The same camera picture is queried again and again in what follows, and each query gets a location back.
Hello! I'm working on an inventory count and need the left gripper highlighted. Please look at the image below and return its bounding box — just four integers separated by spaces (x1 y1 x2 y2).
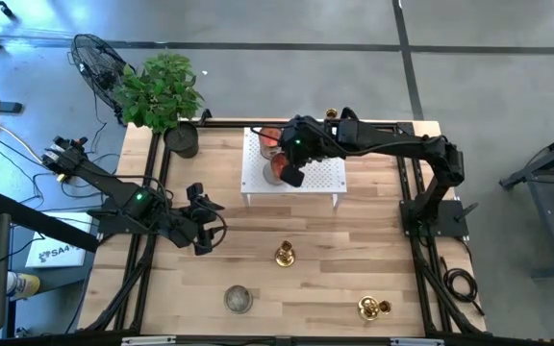
175 199 226 256

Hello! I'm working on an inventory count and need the orange candle tin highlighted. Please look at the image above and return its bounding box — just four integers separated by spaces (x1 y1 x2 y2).
263 152 291 186
258 126 286 161

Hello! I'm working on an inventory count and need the silver candle tin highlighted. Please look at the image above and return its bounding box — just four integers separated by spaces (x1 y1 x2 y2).
223 284 254 315

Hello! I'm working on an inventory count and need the white perforated metal shelf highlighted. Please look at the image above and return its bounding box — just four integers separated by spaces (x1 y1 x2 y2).
240 126 348 209

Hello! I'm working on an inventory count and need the green potted plant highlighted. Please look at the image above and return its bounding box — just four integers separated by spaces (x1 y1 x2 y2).
113 51 206 160

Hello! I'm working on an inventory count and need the white printed box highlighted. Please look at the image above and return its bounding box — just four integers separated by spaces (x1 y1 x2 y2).
25 210 94 269

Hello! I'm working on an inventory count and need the black desk bar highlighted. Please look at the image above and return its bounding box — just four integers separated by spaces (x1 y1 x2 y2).
0 190 101 254

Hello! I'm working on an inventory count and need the black floor fan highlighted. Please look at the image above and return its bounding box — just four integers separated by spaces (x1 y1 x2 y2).
68 33 137 127

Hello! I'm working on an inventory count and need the yellow spray can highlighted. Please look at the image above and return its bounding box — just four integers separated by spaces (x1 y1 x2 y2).
6 271 41 302

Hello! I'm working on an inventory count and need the grey metal cart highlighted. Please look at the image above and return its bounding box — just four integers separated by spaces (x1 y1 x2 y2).
499 122 554 280

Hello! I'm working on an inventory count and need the black left camera cable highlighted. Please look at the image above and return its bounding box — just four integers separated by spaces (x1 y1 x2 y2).
192 210 229 257

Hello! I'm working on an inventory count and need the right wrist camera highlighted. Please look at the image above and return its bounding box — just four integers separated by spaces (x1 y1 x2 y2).
279 164 306 188

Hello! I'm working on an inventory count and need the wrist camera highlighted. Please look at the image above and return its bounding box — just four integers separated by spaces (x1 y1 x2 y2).
279 164 306 188
186 182 206 203

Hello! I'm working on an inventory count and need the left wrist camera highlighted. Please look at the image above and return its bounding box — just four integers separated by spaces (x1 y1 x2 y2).
186 182 206 203

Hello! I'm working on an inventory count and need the black aluminium table frame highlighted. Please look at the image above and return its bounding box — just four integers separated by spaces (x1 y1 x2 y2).
79 119 488 337

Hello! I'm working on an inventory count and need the black cable bundle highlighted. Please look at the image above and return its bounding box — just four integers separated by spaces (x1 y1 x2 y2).
82 234 158 334
409 237 483 335

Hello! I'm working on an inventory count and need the silver metal bracket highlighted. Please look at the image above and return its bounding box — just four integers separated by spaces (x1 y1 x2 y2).
120 335 177 346
390 337 445 346

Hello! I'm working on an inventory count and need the yellow extension cord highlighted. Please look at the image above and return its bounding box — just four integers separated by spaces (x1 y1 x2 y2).
0 123 69 185

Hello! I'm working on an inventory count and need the coiled black cable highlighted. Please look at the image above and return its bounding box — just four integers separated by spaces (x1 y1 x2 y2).
441 257 486 317

